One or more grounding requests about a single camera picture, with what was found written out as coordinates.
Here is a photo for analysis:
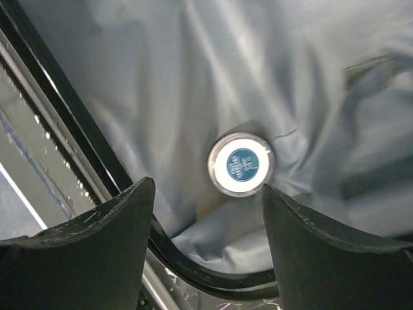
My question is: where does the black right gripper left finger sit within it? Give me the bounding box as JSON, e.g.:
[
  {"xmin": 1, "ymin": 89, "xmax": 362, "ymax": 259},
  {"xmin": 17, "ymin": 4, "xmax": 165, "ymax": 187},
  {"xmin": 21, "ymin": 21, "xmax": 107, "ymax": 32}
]
[{"xmin": 1, "ymin": 177, "xmax": 156, "ymax": 309}]

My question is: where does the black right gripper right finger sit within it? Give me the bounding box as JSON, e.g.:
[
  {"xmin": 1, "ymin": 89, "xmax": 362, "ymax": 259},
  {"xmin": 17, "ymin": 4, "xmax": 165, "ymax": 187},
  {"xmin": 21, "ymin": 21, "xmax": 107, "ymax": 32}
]
[{"xmin": 262, "ymin": 184, "xmax": 412, "ymax": 309}]

